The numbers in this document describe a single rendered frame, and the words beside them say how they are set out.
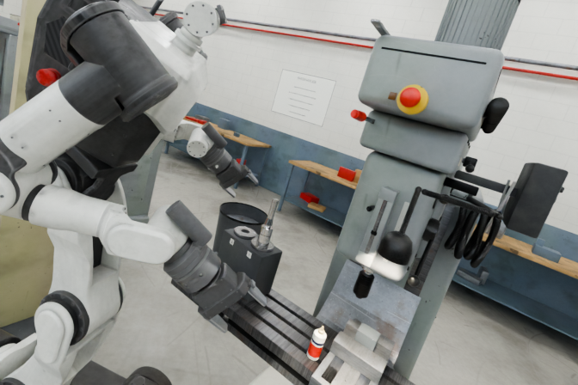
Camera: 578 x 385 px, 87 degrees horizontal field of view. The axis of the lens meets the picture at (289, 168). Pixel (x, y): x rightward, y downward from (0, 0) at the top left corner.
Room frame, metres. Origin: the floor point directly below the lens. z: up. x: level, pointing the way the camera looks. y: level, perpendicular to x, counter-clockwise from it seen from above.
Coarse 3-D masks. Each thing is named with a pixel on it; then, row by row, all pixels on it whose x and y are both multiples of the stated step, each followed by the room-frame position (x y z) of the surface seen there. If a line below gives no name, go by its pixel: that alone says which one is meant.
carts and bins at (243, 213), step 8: (224, 208) 2.85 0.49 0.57; (232, 208) 2.93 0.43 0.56; (240, 208) 2.97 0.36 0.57; (248, 208) 2.98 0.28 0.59; (256, 208) 2.97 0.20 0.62; (224, 216) 2.57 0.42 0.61; (232, 216) 2.88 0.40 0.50; (240, 216) 2.94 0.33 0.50; (248, 216) 2.98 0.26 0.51; (256, 216) 2.95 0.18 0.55; (264, 216) 2.89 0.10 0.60; (224, 224) 2.57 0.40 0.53; (232, 224) 2.53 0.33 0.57; (240, 224) 2.53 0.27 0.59; (248, 224) 2.54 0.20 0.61; (256, 224) 2.58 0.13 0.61; (216, 232) 2.66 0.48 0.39; (256, 232) 2.61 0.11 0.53; (216, 240) 2.63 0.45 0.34; (216, 248) 2.61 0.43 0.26
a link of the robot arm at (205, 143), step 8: (200, 128) 1.04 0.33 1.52; (208, 128) 1.00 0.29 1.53; (192, 136) 1.00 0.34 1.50; (200, 136) 0.99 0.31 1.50; (208, 136) 1.01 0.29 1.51; (216, 136) 1.02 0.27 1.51; (192, 144) 0.96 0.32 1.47; (200, 144) 0.97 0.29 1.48; (208, 144) 1.00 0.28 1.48; (216, 144) 1.03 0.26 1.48; (224, 144) 1.04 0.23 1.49; (192, 152) 0.97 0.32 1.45; (200, 152) 0.98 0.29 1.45; (208, 152) 1.02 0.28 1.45; (216, 152) 1.02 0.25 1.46; (200, 160) 1.04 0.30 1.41; (208, 160) 1.01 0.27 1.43; (216, 160) 1.02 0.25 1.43
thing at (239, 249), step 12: (240, 228) 1.16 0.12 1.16; (228, 240) 1.11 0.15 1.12; (240, 240) 1.09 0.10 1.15; (252, 240) 1.09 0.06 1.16; (228, 252) 1.10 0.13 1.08; (240, 252) 1.07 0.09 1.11; (252, 252) 1.03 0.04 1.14; (264, 252) 1.05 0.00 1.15; (276, 252) 1.08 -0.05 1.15; (228, 264) 1.09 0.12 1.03; (240, 264) 1.06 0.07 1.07; (252, 264) 1.03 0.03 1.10; (264, 264) 1.03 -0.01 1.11; (276, 264) 1.09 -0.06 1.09; (252, 276) 1.02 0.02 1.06; (264, 276) 1.04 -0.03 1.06; (264, 288) 1.06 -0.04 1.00; (252, 300) 1.02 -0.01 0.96
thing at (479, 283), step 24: (192, 120) 6.25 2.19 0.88; (168, 144) 6.45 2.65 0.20; (264, 144) 5.87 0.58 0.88; (312, 168) 4.77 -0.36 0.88; (336, 216) 4.83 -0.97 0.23; (504, 240) 3.72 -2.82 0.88; (552, 264) 3.24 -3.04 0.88; (576, 264) 3.58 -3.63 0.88; (480, 288) 3.61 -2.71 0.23; (504, 288) 3.85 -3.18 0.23; (528, 312) 3.32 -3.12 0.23; (552, 312) 3.53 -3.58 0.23; (576, 336) 3.08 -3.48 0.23
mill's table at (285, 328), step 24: (240, 312) 0.94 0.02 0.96; (264, 312) 0.98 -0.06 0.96; (288, 312) 1.02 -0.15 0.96; (240, 336) 0.91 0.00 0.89; (264, 336) 0.87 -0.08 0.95; (288, 336) 0.90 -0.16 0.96; (264, 360) 0.86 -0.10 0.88; (288, 360) 0.82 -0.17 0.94; (312, 360) 0.83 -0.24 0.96; (384, 384) 0.82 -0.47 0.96; (408, 384) 0.84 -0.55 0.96
